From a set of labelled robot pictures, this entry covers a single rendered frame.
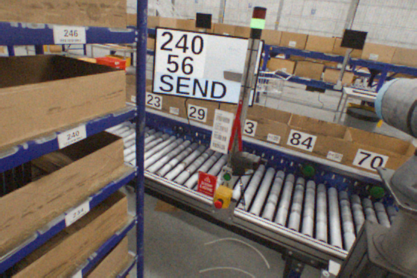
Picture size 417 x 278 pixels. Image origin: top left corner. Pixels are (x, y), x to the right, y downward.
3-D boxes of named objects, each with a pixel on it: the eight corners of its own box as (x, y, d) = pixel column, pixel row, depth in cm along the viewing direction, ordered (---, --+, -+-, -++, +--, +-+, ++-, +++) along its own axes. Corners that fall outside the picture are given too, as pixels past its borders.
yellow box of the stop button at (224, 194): (211, 206, 108) (213, 194, 106) (217, 196, 116) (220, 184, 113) (240, 218, 103) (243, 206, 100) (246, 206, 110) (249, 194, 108)
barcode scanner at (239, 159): (256, 182, 97) (258, 160, 94) (228, 177, 102) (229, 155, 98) (259, 175, 103) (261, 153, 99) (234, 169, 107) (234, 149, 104)
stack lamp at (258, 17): (248, 27, 86) (251, 9, 83) (252, 27, 90) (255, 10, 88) (261, 28, 84) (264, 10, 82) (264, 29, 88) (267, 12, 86)
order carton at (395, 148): (342, 165, 143) (352, 141, 137) (339, 147, 169) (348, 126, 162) (415, 187, 130) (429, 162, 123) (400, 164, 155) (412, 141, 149)
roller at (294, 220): (285, 236, 110) (287, 228, 108) (295, 180, 154) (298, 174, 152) (295, 241, 108) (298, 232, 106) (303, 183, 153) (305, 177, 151)
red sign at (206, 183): (196, 191, 119) (199, 171, 114) (196, 191, 120) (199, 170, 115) (225, 203, 113) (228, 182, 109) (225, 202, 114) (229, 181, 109)
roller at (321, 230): (313, 247, 105) (316, 240, 103) (316, 187, 150) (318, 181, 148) (325, 252, 103) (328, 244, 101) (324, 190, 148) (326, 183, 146)
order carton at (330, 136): (281, 147, 157) (287, 124, 151) (286, 133, 182) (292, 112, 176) (343, 166, 143) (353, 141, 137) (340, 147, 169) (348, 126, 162)
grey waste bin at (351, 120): (348, 153, 366) (362, 116, 343) (328, 139, 412) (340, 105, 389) (374, 154, 376) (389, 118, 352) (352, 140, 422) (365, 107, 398)
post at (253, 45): (209, 216, 121) (237, 36, 88) (213, 210, 125) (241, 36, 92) (231, 226, 117) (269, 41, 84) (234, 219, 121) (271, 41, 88)
